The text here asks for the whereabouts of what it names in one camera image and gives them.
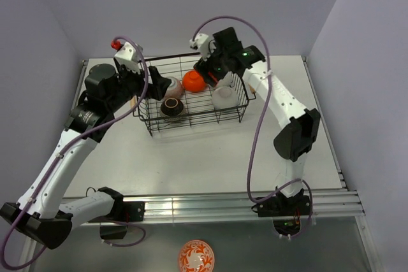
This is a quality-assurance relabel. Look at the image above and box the orange white patterned bowl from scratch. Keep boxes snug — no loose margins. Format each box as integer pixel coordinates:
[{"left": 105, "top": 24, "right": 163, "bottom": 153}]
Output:
[{"left": 178, "top": 240, "right": 215, "bottom": 272}]

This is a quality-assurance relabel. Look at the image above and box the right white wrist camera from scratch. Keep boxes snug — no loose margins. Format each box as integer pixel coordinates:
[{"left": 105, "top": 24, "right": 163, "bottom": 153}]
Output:
[{"left": 189, "top": 33, "right": 216, "bottom": 61}]

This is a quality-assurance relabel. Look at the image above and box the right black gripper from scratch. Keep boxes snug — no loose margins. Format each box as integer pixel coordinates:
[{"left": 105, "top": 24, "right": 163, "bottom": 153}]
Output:
[{"left": 193, "top": 41, "right": 228, "bottom": 87}]

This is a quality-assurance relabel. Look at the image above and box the grey white bowl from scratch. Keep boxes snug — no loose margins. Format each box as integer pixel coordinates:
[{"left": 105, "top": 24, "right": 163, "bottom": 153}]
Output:
[{"left": 219, "top": 72, "right": 233, "bottom": 87}]

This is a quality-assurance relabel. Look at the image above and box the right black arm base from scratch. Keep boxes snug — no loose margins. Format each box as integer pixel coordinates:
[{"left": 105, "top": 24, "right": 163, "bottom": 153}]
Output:
[{"left": 251, "top": 189, "right": 313, "bottom": 238}]

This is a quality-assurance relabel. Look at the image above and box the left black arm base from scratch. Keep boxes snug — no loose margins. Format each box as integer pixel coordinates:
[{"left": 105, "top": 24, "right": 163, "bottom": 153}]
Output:
[{"left": 88, "top": 201, "right": 146, "bottom": 244}]

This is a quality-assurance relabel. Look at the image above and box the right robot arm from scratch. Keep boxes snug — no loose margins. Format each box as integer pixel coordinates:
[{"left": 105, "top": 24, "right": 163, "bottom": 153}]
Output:
[{"left": 190, "top": 27, "right": 321, "bottom": 215}]

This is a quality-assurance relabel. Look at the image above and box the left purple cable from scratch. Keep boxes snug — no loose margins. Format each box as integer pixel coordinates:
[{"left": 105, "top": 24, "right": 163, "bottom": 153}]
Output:
[{"left": 0, "top": 35, "right": 149, "bottom": 269}]

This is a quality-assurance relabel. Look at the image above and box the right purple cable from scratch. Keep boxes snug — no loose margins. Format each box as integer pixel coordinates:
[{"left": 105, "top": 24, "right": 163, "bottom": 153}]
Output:
[{"left": 192, "top": 15, "right": 312, "bottom": 238}]

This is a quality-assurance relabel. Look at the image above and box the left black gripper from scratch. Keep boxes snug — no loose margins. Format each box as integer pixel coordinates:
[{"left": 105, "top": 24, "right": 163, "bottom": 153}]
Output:
[{"left": 107, "top": 62, "right": 171, "bottom": 112}]

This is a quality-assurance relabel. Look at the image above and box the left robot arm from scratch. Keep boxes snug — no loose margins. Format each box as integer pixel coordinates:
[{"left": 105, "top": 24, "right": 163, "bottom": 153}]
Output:
[{"left": 1, "top": 64, "right": 171, "bottom": 249}]

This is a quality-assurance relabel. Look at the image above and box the purple cable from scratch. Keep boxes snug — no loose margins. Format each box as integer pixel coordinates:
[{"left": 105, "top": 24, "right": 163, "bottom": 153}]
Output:
[
  {"left": 192, "top": 15, "right": 312, "bottom": 238},
  {"left": 0, "top": 35, "right": 149, "bottom": 269}
]

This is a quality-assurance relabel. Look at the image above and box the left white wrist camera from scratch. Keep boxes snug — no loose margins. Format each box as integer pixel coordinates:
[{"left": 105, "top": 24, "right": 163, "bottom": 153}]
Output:
[{"left": 112, "top": 41, "right": 141, "bottom": 75}]

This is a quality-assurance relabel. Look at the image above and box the black wire dish rack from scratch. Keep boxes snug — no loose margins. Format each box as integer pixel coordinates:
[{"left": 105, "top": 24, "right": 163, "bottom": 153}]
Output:
[{"left": 133, "top": 53, "right": 256, "bottom": 136}]

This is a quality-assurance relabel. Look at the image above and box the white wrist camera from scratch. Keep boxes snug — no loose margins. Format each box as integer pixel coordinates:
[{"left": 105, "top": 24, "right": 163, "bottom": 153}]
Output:
[
  {"left": 189, "top": 33, "right": 216, "bottom": 61},
  {"left": 112, "top": 41, "right": 141, "bottom": 75}
]

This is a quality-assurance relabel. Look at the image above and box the brown bowl beige inside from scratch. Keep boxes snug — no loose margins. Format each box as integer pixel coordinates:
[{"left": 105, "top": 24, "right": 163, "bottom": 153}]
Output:
[{"left": 160, "top": 97, "right": 186, "bottom": 117}]

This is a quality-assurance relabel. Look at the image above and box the aluminium mounting rail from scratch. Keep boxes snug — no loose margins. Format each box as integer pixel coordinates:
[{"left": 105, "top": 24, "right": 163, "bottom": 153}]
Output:
[{"left": 63, "top": 190, "right": 366, "bottom": 228}]

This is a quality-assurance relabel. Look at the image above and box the black white patterned bowl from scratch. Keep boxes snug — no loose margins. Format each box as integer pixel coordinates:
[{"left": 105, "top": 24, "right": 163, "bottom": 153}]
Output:
[{"left": 163, "top": 76, "right": 184, "bottom": 100}]

